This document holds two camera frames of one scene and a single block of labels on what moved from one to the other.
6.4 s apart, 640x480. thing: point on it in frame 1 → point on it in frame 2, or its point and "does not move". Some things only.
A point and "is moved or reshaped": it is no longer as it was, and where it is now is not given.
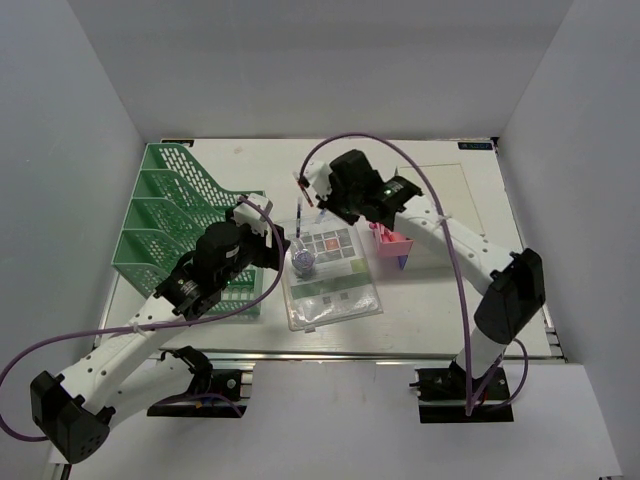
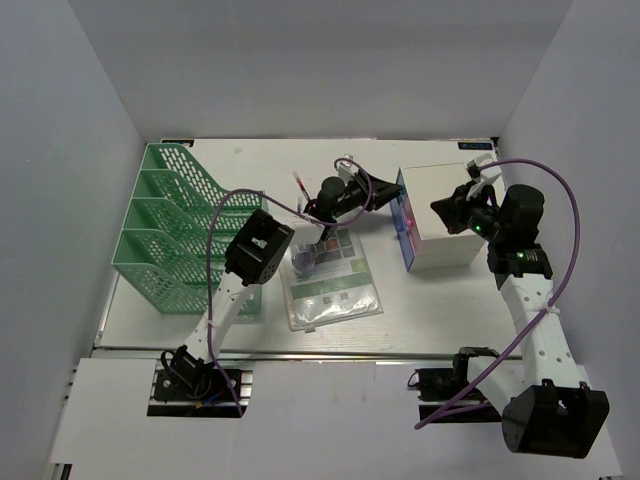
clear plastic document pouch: (342, 287) does not move
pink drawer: (390, 244) is moved or reshaped
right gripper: (330, 205) → (466, 196)
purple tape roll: (304, 262) does not move
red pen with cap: (303, 188) does not move
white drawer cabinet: (457, 204) does not move
